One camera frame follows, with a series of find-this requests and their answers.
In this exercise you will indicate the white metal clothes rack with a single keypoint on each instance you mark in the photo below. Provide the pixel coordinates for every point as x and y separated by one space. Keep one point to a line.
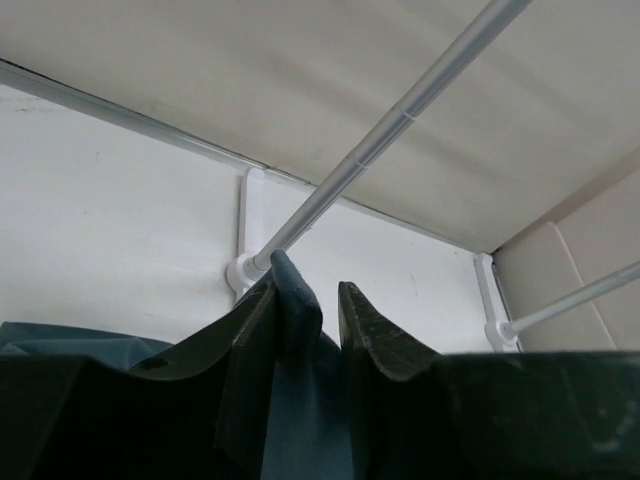
254 252

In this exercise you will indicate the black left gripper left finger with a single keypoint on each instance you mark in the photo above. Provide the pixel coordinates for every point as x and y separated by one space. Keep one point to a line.
198 410

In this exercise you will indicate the blue t shirt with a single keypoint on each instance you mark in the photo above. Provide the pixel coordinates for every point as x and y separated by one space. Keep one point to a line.
307 431

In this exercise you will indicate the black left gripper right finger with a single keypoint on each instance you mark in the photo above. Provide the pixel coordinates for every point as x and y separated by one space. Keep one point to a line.
418 414

